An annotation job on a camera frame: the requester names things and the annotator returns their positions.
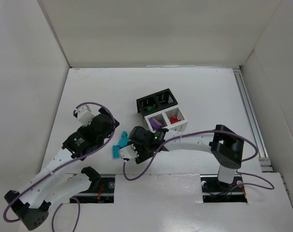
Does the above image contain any purple orange patterned lego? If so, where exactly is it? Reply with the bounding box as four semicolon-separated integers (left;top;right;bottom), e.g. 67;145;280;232
149;117;162;131

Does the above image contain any red oval lego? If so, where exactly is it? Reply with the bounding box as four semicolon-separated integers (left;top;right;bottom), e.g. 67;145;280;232
169;117;180;124

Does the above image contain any green square lego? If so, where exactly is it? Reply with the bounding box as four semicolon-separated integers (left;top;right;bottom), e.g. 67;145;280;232
147;106;154;112

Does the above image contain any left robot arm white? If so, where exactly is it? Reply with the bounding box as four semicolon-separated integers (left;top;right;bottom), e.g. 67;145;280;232
4;104;119;231

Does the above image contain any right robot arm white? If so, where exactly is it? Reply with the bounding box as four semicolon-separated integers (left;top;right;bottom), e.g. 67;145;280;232
120;125;244;184

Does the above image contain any small teal lego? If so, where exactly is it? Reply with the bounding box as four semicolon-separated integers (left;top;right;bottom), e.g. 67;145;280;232
121;131;128;138

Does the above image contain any teal rounded lego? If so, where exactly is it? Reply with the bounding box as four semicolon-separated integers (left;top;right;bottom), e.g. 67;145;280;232
118;137;130;148

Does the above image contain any teal flat lego plate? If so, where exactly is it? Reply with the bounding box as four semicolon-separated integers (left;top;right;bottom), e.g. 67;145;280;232
112;145;120;159

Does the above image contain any white double bin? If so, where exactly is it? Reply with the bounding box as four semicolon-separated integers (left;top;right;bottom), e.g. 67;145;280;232
144;106;188;132

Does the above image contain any black double bin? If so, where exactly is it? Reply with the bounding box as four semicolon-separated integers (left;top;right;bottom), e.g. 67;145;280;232
136;88;178;116

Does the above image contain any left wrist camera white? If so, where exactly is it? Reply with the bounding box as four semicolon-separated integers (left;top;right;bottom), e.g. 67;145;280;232
73;104;95;126

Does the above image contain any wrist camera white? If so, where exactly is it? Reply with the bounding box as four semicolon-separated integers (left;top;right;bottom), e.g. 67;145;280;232
73;104;95;126
119;145;139;161

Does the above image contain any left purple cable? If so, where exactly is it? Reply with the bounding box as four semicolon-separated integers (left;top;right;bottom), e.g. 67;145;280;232
3;101;117;232

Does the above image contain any purple cable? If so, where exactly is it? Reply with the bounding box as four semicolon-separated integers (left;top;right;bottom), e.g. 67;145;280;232
3;101;117;232
122;130;275;194

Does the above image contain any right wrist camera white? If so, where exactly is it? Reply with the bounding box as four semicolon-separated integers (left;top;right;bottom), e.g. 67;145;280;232
119;145;139;161

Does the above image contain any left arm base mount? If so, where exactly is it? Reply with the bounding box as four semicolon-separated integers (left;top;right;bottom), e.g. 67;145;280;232
73;166;116;204

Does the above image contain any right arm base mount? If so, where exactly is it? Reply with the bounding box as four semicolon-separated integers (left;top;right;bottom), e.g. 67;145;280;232
201;177;248;203

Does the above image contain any aluminium rail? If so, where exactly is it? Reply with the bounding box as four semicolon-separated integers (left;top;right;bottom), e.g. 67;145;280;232
233;68;274;173

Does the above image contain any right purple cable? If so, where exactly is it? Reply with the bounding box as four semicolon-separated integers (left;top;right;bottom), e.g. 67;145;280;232
122;130;275;194

